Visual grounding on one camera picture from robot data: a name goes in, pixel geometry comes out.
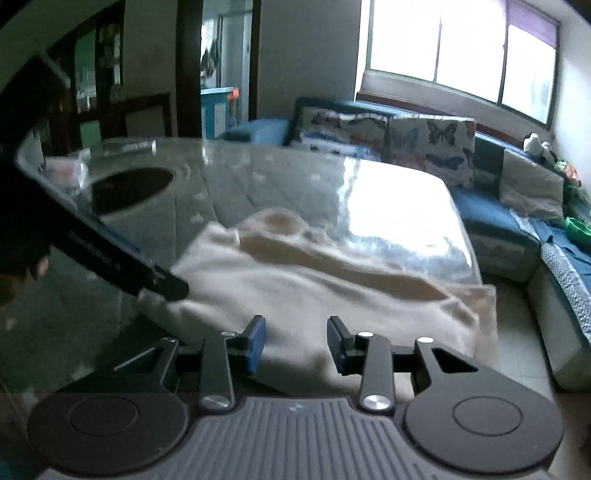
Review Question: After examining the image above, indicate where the green bowl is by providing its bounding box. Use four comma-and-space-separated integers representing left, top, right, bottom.
564, 216, 591, 246

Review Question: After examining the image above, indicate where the dark wooden chair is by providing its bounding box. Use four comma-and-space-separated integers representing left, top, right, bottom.
107, 91, 175, 140

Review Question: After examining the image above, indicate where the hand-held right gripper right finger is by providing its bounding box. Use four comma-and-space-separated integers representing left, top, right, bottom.
327, 316, 481, 411

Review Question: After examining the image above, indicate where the person's left hand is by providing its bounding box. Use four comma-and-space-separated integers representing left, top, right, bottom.
0, 256, 51, 306

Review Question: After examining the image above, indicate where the beige cushion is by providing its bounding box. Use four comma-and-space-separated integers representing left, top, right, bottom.
498, 148, 567, 221

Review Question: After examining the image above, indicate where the black round induction cooktop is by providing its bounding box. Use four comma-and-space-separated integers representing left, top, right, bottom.
89, 167, 177, 216

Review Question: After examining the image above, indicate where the white remote control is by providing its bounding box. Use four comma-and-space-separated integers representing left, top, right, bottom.
103, 140, 156, 154

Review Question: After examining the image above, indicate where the dark glass-door cabinet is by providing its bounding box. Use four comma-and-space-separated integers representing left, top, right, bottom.
41, 18, 126, 145

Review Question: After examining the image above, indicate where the blue sofa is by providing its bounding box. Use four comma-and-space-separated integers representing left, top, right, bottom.
221, 96, 591, 393

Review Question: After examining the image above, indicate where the colourful plush toy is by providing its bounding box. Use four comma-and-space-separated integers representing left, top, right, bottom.
553, 159, 583, 191

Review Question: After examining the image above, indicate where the light blue cabinet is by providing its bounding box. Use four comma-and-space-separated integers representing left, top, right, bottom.
200, 86, 241, 140

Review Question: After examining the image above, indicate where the pink white tissue pack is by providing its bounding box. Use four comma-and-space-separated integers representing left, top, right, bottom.
43, 154, 92, 191

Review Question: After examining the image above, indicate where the panda plush toy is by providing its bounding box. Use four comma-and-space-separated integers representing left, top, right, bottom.
523, 132, 553, 161

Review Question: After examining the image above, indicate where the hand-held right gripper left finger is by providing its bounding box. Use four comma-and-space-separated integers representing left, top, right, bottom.
113, 316, 267, 411

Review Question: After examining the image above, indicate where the blue white quilted sofa pad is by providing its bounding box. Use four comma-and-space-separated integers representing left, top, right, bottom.
539, 241, 591, 343

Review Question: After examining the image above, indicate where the large butterfly print pillow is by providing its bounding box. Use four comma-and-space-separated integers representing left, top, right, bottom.
382, 115, 477, 188

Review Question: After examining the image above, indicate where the purple window blind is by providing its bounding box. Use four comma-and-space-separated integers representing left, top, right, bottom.
507, 0, 560, 48

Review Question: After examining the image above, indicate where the cream long-sleeve top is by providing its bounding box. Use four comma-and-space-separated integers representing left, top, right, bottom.
137, 208, 500, 400

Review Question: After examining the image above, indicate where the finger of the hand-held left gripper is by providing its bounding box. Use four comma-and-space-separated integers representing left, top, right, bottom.
137, 264, 191, 302

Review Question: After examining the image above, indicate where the dark wooden door frame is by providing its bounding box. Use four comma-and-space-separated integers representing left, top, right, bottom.
177, 0, 263, 140

